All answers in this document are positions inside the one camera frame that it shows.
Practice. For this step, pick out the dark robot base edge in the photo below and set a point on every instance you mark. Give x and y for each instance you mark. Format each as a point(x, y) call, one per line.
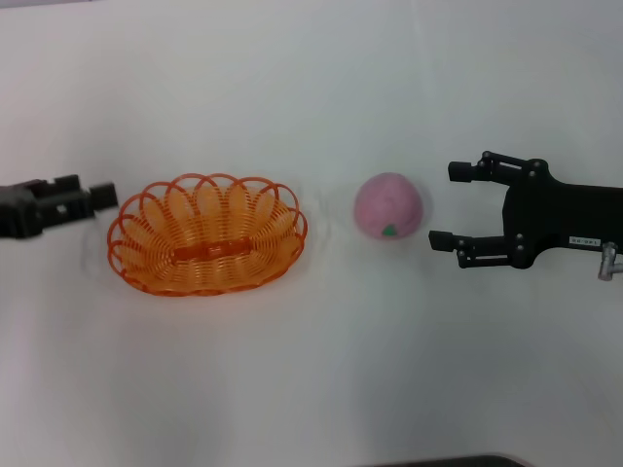
point(450, 461)

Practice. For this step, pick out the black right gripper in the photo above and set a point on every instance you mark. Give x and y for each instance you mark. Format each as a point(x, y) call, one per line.
point(560, 219)

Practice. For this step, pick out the pink peach with green leaf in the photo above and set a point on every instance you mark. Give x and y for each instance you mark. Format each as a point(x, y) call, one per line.
point(387, 204)

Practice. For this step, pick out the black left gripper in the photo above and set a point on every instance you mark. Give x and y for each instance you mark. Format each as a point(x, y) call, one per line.
point(17, 211)

